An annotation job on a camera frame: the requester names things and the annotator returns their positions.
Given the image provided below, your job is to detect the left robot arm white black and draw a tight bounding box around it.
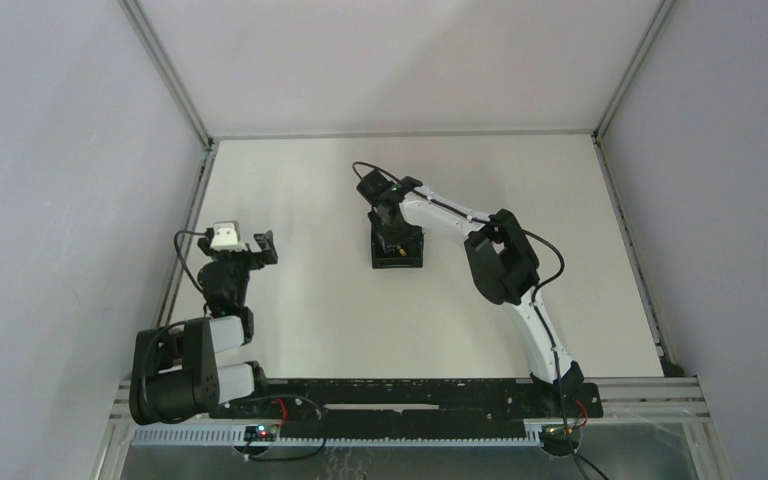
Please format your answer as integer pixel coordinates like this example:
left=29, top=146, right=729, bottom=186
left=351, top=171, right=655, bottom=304
left=129, top=222, right=278, bottom=425

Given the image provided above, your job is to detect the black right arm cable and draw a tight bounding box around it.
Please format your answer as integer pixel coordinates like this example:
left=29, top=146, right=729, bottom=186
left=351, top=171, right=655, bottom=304
left=350, top=160, right=611, bottom=480

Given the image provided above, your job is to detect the black plastic bin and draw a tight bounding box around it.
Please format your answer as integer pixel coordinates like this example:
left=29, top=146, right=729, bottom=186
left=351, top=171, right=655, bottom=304
left=371, top=225, right=424, bottom=270

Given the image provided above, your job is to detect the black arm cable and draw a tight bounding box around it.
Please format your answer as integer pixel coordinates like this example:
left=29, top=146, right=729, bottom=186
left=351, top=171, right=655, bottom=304
left=350, top=160, right=611, bottom=480
left=173, top=229, right=216, bottom=313

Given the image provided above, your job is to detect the small electronics board with LEDs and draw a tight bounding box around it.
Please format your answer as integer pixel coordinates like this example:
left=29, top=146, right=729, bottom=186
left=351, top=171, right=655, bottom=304
left=243, top=424, right=280, bottom=444

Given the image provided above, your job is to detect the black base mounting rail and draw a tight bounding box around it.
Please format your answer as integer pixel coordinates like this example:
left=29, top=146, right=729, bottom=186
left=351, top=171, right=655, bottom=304
left=209, top=378, right=604, bottom=439

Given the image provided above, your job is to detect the white slotted cable duct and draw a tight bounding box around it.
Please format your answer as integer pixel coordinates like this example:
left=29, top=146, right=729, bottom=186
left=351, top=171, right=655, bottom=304
left=131, top=424, right=543, bottom=447

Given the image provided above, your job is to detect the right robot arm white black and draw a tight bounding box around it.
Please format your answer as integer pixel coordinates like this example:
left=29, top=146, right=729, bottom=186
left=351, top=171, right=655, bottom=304
left=356, top=165, right=584, bottom=406

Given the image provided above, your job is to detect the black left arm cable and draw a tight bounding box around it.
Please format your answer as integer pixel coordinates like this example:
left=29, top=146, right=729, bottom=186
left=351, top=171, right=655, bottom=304
left=173, top=229, right=216, bottom=313

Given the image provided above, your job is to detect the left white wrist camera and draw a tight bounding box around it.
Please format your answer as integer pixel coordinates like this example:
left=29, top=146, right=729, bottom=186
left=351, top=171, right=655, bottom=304
left=209, top=221, right=247, bottom=252

